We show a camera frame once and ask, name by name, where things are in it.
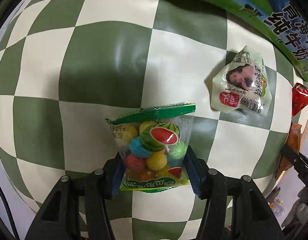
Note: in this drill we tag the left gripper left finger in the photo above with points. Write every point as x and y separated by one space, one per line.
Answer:
102 185

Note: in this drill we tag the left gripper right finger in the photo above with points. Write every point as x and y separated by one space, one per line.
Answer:
210 185

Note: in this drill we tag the orange snack bag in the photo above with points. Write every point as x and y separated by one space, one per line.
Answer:
293 141

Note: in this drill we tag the watermelon gum candy bag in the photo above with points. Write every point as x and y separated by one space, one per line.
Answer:
152 143

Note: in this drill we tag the red small snack packet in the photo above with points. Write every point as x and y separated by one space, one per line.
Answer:
299 98

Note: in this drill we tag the white green snack pouch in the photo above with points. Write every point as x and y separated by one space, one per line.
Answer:
242 84

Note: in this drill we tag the brown cardboard box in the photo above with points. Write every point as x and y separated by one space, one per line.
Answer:
278 20

